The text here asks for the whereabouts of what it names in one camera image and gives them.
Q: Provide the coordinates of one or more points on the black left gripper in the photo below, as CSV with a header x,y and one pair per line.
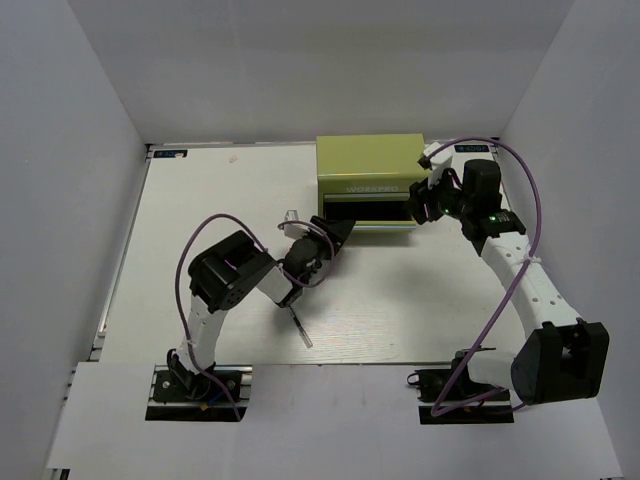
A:
x,y
337,230

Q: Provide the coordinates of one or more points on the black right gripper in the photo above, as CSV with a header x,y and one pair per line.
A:
x,y
419,196

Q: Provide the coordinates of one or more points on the green metal tool chest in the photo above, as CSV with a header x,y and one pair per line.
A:
x,y
366,178

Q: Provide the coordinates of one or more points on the blue refill pen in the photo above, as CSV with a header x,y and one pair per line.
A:
x,y
301,330

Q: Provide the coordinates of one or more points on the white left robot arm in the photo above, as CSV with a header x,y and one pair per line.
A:
x,y
220,277

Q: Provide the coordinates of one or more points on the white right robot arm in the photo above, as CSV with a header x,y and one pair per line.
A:
x,y
563,356

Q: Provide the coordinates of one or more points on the right corner label sticker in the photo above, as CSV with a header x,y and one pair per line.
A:
x,y
472,148

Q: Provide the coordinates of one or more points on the corner label sticker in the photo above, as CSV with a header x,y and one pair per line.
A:
x,y
173,153
472,148

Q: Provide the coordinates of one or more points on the left corner label sticker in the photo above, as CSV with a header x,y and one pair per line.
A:
x,y
173,153

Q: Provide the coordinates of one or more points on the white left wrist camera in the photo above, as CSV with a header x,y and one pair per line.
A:
x,y
291,226

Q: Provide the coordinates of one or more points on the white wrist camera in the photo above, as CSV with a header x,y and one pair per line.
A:
x,y
291,226
435,161

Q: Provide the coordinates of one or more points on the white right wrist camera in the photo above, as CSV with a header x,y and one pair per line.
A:
x,y
435,161

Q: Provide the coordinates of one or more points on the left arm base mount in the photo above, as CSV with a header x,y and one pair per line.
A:
x,y
170,401

